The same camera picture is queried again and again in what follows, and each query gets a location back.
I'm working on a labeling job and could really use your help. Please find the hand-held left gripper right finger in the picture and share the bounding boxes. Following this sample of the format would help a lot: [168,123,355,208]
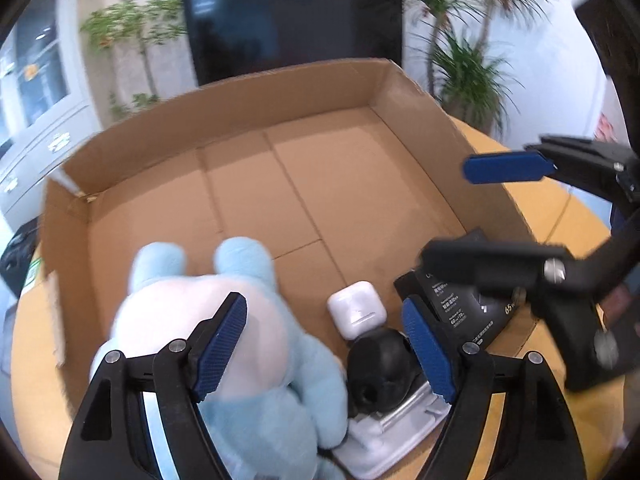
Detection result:
[401,296,587,480]

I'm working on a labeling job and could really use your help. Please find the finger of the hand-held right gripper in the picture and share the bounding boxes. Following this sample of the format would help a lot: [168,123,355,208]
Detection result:
[462,135,628,202]
[417,220,640,318]

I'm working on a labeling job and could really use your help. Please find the black rounded object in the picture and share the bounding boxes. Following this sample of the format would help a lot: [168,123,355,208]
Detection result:
[346,330,426,418]

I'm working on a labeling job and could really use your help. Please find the grey glass-door cabinet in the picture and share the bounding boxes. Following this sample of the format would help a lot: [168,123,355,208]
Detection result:
[0,0,108,221]

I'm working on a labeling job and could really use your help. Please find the grey folding phone stand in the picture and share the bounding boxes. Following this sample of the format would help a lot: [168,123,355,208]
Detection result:
[330,377,451,479]

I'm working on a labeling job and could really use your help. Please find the light blue plush toy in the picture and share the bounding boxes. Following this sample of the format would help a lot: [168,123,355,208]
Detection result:
[90,236,351,480]

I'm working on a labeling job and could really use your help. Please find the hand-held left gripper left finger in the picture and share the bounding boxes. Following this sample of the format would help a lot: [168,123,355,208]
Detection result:
[59,291,249,480]

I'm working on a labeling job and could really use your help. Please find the dark object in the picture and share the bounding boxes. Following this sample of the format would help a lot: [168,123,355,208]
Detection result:
[0,220,40,306]

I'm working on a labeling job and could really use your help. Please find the leafy potted tree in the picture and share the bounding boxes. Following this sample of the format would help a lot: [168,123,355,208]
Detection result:
[80,0,193,121]

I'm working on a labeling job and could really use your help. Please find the palm plant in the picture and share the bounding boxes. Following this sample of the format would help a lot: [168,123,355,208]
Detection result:
[400,0,561,138]

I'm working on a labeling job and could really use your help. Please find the black product box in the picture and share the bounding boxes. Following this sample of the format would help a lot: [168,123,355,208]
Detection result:
[393,227,528,353]

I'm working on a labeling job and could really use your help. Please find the white earbuds case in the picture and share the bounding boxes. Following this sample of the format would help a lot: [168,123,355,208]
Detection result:
[327,281,388,342]

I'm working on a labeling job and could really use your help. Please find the cardboard box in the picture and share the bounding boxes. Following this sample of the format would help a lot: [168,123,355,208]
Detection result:
[37,57,543,476]

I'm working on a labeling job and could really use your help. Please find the black monitor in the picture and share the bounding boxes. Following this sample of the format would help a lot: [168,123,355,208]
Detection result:
[179,0,405,87]

